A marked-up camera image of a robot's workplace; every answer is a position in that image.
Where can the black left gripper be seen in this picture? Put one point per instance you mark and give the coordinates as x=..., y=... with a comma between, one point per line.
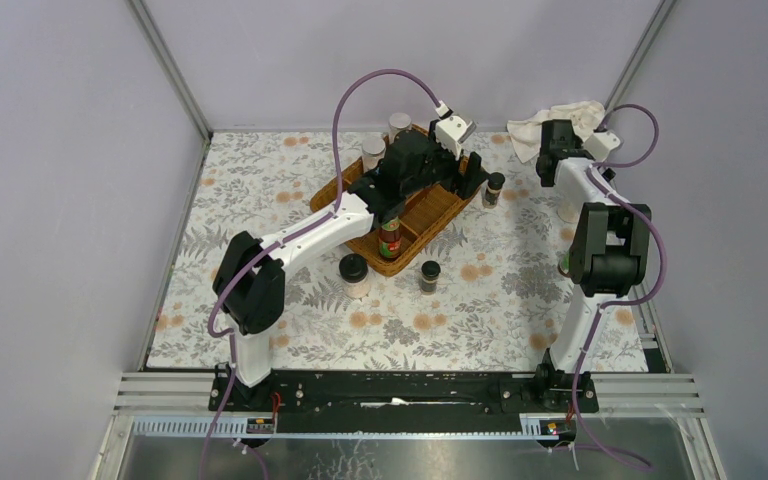
x=446, y=165

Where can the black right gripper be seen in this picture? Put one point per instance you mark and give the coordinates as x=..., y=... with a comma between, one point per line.
x=577, y=143

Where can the brown wicker divided basket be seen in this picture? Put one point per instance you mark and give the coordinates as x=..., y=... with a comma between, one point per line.
x=423, y=216

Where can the silver lid white grain jar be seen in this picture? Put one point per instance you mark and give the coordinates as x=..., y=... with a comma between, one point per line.
x=397, y=123

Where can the silver lid jar blue label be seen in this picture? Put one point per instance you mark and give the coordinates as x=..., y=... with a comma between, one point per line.
x=373, y=149

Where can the red sauce bottle yellow cap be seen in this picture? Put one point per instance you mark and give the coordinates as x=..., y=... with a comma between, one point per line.
x=389, y=235

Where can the white jar wide black lid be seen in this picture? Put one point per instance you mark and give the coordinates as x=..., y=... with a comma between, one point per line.
x=354, y=271

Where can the white bottle black cap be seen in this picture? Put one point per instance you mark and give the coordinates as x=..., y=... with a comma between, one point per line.
x=568, y=212

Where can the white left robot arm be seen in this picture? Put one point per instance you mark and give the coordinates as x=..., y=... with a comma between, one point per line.
x=251, y=281

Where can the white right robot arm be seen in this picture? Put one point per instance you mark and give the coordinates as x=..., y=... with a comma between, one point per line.
x=607, y=257

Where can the small dark pepper jar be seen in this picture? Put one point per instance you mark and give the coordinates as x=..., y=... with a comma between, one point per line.
x=494, y=186

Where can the small pepper jar black cap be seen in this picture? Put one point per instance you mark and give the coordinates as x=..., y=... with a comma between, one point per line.
x=429, y=275

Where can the floral patterned table mat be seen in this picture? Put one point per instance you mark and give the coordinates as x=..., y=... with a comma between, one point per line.
x=499, y=304

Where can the green sauce bottle yellow cap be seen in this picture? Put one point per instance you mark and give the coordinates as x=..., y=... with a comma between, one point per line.
x=563, y=266

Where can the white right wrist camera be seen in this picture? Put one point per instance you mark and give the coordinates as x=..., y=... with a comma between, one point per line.
x=601, y=144

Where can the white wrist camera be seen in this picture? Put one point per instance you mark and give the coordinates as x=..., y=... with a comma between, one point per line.
x=451, y=129
x=601, y=144

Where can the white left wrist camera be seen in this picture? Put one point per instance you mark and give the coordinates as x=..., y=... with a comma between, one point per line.
x=451, y=129

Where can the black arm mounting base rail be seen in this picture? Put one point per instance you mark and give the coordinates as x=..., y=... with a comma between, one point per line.
x=409, y=402

